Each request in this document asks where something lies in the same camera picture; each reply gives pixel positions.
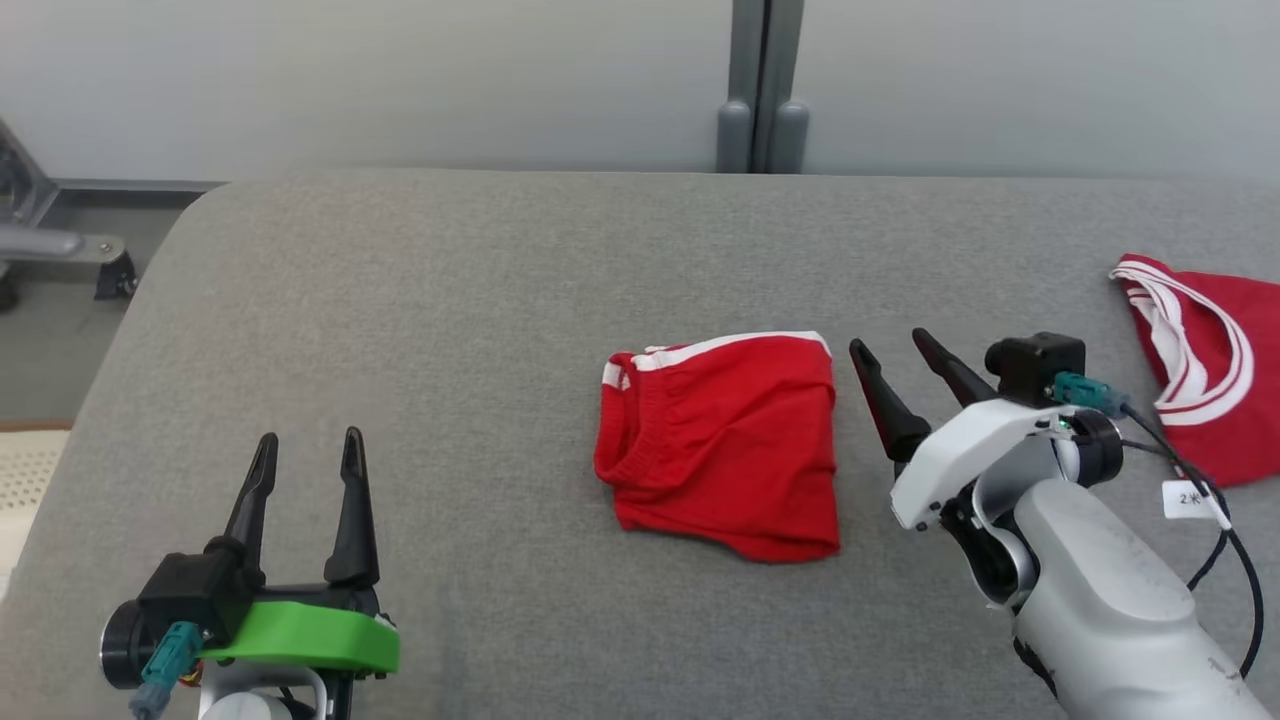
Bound grey wheeled metal frame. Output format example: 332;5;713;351
0;118;139;313

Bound black cable with teal plug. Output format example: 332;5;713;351
128;620;203;720
1053;372;1264;683

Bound grey metal partition post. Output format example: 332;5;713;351
716;0;810;175

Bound white paper cable tag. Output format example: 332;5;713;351
1161;479;1233;529

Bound red white Bulls jersey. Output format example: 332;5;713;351
1110;254;1280;489

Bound beige perforated panel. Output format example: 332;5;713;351
0;430;72;603

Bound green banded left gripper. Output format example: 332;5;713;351
200;427;402;681

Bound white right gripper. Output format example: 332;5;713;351
849;328;1067;531

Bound red Bulls shorts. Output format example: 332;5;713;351
594;331;842;565

